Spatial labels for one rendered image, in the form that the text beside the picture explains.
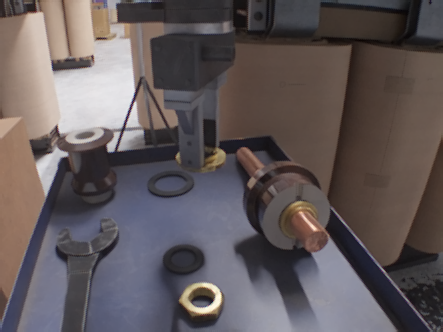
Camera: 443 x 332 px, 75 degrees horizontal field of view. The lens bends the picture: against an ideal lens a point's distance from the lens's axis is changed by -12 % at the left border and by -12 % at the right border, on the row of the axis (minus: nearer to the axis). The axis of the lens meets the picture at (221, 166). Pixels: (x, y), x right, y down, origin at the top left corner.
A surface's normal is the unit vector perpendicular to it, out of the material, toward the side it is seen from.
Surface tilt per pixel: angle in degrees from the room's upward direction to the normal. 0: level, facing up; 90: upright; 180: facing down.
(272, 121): 90
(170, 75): 90
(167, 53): 90
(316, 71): 90
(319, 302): 0
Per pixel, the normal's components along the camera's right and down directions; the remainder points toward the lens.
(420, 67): 0.19, 0.47
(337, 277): 0.00, -0.87
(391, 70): -0.37, 0.45
